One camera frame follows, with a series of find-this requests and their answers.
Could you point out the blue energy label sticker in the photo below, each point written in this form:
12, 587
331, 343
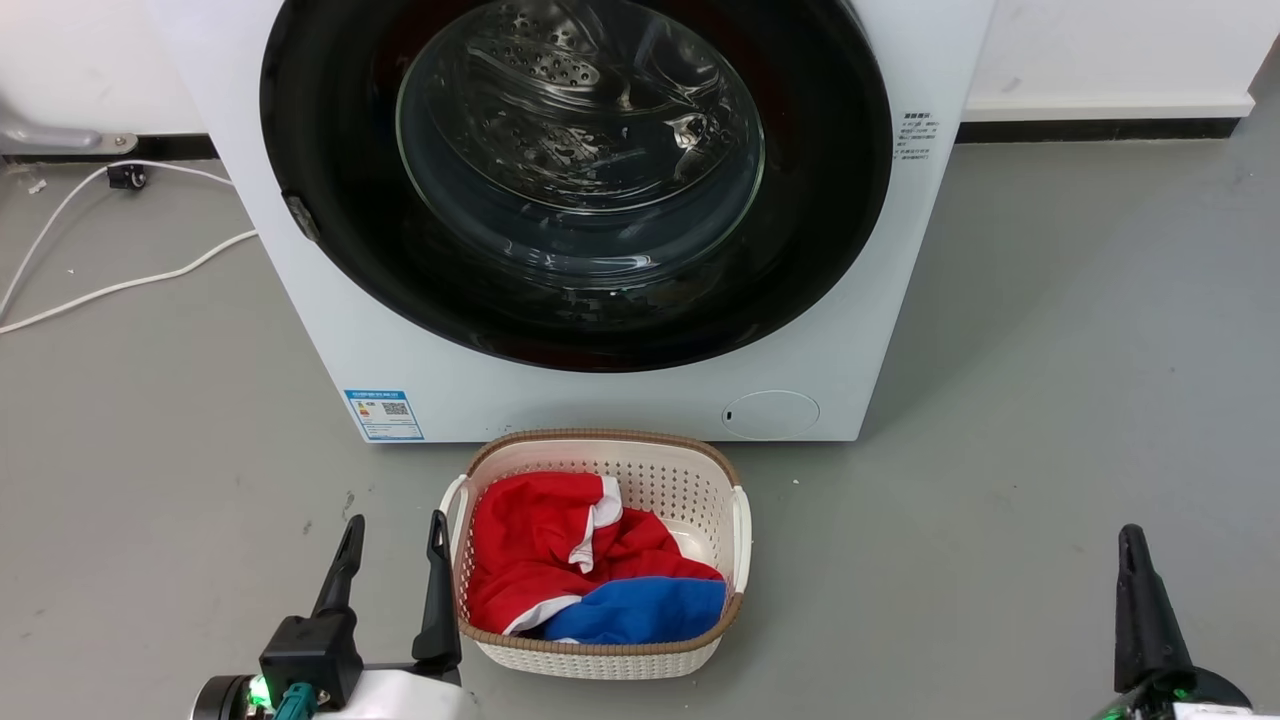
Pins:
384, 415

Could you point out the blue garment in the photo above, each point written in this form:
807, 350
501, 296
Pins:
650, 610

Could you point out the grey metal stand leg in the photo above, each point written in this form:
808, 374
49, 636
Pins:
50, 137

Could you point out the white front-load washing machine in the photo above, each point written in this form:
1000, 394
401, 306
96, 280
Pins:
560, 405

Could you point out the round white filter cover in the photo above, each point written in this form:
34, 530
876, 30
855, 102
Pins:
770, 415

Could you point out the red white garment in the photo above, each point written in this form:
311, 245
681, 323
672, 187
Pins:
525, 545

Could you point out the small black caster wheel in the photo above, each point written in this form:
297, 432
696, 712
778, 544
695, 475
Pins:
127, 177

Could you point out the black round glass washer door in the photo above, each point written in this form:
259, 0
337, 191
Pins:
340, 120

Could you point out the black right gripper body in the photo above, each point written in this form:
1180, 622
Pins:
1205, 695

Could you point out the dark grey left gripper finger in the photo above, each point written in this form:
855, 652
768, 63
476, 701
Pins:
318, 655
439, 620

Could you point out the white text sticker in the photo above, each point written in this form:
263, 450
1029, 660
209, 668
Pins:
917, 135

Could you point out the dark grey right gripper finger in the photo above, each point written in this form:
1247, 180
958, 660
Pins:
1143, 630

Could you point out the cream perforated laundry basket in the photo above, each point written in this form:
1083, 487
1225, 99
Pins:
660, 480

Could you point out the black baseboard strip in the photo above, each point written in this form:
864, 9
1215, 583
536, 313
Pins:
1100, 130

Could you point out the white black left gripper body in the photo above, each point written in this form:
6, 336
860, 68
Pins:
400, 698

